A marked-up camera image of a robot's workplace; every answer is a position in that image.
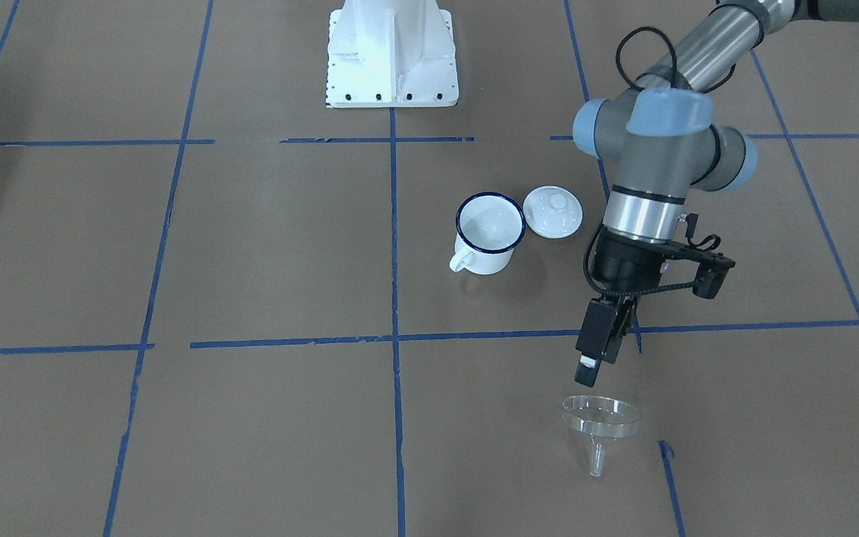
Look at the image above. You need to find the white enamel mug blue rim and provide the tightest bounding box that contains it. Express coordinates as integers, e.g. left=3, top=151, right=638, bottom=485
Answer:
left=449, top=192, right=527, bottom=275

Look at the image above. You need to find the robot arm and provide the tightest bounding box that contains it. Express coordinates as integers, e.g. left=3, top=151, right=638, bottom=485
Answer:
left=573, top=1, right=859, bottom=387

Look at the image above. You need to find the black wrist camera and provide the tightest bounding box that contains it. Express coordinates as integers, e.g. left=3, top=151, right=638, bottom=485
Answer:
left=666, top=213, right=735, bottom=300

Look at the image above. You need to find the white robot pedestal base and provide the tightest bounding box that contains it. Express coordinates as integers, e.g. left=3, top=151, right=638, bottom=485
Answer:
left=325, top=1, right=460, bottom=109

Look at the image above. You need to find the white round mug lid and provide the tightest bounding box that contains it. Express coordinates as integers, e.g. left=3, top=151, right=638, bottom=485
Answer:
left=523, top=186, right=583, bottom=240

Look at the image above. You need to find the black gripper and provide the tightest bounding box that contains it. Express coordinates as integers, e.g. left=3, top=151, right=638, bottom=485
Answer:
left=575, top=227, right=673, bottom=387

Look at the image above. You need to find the clear glass funnel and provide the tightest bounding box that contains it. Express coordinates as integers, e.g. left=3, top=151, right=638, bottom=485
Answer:
left=560, top=395, right=641, bottom=478

